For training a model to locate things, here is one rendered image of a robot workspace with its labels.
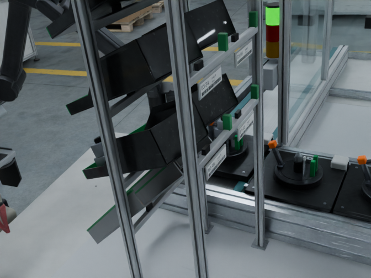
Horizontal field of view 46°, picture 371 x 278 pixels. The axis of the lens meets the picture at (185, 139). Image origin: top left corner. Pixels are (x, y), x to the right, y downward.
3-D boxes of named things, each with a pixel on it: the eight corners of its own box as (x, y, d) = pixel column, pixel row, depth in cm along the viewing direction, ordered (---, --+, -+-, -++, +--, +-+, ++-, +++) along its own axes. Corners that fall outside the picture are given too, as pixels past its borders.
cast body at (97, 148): (99, 170, 100) (84, 143, 98) (112, 161, 103) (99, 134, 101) (119, 166, 94) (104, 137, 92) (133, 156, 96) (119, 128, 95)
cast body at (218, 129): (214, 137, 142) (212, 117, 138) (220, 131, 145) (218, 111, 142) (238, 141, 138) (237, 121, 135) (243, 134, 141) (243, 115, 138)
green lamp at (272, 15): (263, 25, 129) (263, 8, 126) (269, 20, 133) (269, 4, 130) (280, 26, 127) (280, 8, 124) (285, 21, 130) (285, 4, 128)
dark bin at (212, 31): (114, 87, 101) (99, 58, 100) (152, 68, 110) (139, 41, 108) (197, 52, 81) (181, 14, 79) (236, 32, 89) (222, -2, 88)
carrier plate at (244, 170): (178, 167, 142) (177, 161, 141) (210, 133, 160) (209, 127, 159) (247, 182, 131) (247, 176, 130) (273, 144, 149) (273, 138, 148)
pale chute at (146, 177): (131, 208, 120) (121, 196, 120) (163, 184, 128) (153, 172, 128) (180, 168, 98) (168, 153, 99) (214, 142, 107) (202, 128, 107)
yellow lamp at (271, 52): (263, 57, 134) (263, 42, 131) (269, 52, 138) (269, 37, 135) (279, 59, 132) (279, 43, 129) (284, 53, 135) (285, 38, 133)
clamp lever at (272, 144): (276, 166, 129) (267, 144, 127) (279, 162, 131) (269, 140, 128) (287, 164, 127) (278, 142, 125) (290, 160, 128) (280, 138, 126)
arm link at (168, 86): (148, 65, 139) (144, 84, 133) (184, 64, 137) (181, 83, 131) (154, 94, 147) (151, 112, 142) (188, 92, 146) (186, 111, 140)
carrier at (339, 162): (244, 195, 126) (243, 158, 120) (271, 154, 144) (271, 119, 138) (330, 215, 115) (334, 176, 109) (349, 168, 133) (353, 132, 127)
